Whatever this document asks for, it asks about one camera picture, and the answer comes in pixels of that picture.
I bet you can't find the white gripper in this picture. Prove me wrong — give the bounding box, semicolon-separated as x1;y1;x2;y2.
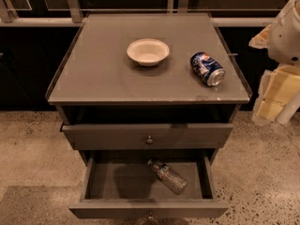
248;25;300;126

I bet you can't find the clear plastic water bottle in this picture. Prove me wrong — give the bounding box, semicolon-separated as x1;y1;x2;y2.
147;159;188;195

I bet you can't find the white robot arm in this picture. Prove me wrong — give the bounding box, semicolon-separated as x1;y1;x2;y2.
248;0;300;126

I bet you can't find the grey top drawer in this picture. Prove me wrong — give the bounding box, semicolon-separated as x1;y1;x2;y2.
62;123;233;150

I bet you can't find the grey drawer cabinet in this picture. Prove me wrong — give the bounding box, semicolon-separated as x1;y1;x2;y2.
45;12;253;167

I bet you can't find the round top drawer knob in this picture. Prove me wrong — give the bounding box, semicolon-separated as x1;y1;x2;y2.
145;136;154;144

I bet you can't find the grey open middle drawer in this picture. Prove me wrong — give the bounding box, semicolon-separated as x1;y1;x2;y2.
69;149;229;218

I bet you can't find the blue Pepsi can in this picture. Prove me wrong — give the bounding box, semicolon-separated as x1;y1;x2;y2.
190;52;226;86

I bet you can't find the white paper bowl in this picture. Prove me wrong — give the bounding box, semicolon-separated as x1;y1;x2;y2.
127;38;170;67

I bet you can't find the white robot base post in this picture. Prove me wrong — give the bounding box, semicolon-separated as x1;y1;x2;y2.
276;91;300;125

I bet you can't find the metal railing frame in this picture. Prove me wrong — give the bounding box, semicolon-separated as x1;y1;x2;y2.
0;0;289;27

